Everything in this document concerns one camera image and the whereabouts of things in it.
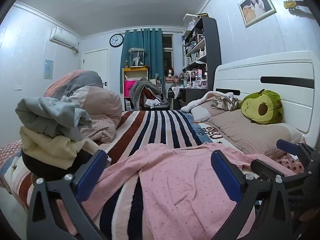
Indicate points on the white door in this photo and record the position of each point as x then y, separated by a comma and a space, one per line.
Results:
96, 62

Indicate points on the striped blanket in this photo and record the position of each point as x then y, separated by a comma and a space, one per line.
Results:
152, 125

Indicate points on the grey and cream clothes pile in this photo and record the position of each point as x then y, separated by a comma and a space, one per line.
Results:
47, 150

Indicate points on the glass display case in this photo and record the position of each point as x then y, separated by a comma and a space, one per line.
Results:
136, 57

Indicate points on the round wall clock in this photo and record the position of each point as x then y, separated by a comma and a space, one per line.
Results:
116, 40

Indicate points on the beige pillow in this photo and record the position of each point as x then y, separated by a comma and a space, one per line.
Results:
250, 135

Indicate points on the leaf patterned cloth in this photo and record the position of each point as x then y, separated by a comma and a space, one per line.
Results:
225, 102

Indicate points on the white fluffy cloth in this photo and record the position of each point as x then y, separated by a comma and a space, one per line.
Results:
192, 105

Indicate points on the yellow shelf cart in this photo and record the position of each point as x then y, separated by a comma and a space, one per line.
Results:
135, 69

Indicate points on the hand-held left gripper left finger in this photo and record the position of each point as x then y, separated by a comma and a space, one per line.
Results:
93, 172

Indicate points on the framed wall picture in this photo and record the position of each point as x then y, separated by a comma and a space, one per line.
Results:
257, 6

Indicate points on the rolled pink grey duvet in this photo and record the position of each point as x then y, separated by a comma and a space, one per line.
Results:
100, 105

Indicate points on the window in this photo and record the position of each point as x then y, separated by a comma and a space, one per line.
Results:
168, 55

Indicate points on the black garment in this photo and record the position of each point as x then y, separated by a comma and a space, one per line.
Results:
37, 171

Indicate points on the pink bag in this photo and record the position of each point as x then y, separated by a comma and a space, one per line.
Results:
130, 87

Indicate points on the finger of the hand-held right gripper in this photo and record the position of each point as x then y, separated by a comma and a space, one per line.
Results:
287, 146
262, 166

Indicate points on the wig mannequin head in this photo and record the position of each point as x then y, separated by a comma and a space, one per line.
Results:
170, 73

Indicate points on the wall socket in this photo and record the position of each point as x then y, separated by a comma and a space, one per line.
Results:
17, 87

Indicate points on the avocado plush toy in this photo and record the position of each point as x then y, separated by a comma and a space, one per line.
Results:
262, 107

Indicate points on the grey garment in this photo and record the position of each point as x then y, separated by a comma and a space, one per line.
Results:
50, 112

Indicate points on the pink dotted shirt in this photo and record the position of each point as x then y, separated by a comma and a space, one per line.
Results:
180, 185

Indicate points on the dark bookshelf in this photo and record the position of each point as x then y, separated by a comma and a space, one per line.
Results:
211, 45

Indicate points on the grey blanket on chair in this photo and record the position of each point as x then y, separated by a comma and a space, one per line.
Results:
140, 87

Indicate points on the white air conditioner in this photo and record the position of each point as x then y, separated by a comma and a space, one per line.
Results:
62, 38

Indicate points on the cluttered desk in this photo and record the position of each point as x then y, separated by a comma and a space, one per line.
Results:
190, 93

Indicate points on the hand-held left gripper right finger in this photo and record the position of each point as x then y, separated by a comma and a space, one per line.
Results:
226, 173

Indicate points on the white bed headboard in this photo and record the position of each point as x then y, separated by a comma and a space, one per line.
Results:
275, 67

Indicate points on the yellow guitar headstock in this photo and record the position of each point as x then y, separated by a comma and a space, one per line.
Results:
290, 4

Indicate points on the small wall poster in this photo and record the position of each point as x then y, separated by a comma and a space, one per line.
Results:
49, 69

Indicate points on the pink white pillow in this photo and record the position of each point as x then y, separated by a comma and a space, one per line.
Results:
202, 112

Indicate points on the teal curtain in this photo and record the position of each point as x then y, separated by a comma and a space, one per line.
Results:
140, 40

